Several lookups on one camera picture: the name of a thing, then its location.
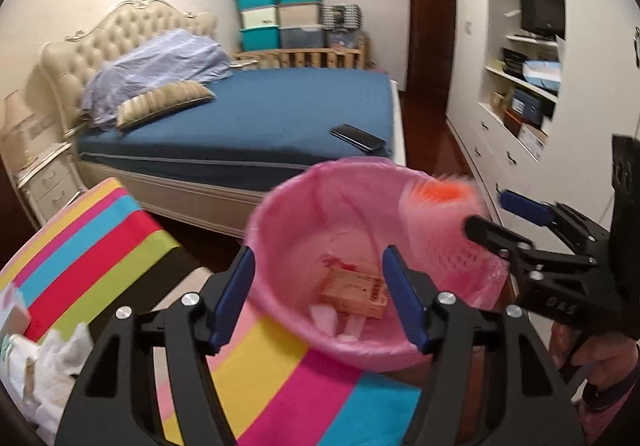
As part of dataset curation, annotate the bed with beige tufted headboard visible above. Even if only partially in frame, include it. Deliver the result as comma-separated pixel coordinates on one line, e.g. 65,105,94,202
39,0,406,232

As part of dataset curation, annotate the checkered bag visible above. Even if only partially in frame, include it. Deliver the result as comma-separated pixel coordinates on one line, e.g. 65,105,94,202
322,4,362,30

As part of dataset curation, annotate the pink lined waste bin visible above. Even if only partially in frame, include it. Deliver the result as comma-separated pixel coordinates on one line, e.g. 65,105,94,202
243,157,511,372

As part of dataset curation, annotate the gold striped pillow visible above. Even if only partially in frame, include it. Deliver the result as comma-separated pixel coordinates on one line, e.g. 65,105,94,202
116,80,217,129

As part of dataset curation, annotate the dark brown door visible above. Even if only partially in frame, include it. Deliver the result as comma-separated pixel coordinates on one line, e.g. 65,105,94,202
409,0,457,92

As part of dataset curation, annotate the wooden crib rail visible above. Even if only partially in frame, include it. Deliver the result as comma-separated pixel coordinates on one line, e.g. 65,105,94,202
231,39,371,72

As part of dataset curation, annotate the white plastic bag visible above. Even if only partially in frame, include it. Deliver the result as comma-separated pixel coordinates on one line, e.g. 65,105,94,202
7,321,96,432

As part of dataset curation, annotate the rainbow striped tablecloth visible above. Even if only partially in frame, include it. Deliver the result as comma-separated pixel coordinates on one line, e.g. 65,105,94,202
0,177,423,446

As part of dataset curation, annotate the small cardboard box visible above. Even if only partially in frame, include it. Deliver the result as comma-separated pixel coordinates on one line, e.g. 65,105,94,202
320,266,391,320

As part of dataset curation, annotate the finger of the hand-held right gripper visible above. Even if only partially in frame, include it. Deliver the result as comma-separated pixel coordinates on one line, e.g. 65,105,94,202
462,213,598,279
499,190,610,252

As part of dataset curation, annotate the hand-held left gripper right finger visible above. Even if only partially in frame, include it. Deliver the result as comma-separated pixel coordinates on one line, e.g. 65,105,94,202
381,245,586,446

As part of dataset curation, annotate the person's dark clothing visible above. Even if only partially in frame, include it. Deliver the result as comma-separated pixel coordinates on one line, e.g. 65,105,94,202
547,323,640,444

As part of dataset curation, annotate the pink foam fruit net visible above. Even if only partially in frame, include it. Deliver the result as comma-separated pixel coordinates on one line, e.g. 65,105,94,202
400,173,488,272

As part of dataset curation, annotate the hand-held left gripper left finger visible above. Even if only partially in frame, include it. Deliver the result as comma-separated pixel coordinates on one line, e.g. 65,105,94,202
54,245,257,446

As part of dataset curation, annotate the white wall cabinet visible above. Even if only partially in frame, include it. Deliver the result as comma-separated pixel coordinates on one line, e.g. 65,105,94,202
445,0,640,227

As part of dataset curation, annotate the black phone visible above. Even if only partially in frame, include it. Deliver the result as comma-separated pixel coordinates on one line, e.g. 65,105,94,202
330,123,387,152

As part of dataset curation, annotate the light blue box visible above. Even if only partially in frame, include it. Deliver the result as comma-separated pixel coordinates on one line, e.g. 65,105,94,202
522,60,560,92

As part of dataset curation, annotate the dark blue box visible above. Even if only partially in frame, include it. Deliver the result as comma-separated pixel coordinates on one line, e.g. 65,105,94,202
510,89,545,124

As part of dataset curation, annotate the stack of plastic storage bins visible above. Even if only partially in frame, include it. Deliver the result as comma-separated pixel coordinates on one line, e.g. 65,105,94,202
234,0,330,52

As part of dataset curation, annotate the lavender blanket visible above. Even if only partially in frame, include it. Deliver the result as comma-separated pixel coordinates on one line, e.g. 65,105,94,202
80,30,233,127

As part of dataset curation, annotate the cream nightstand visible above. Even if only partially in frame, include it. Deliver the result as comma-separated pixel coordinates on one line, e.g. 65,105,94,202
17,142,83,227

